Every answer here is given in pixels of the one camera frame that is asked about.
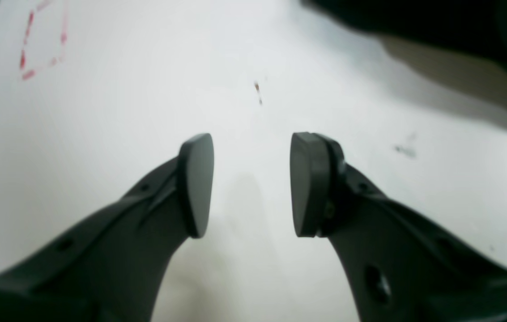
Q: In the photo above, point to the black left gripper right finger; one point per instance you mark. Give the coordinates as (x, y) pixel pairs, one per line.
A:
(401, 266)

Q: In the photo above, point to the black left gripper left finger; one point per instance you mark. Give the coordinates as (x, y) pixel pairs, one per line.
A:
(109, 267)

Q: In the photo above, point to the black T-shirt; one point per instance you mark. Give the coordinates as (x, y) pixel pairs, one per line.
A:
(473, 27)

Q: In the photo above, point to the red tape rectangle marking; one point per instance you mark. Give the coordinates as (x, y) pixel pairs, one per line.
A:
(46, 37)

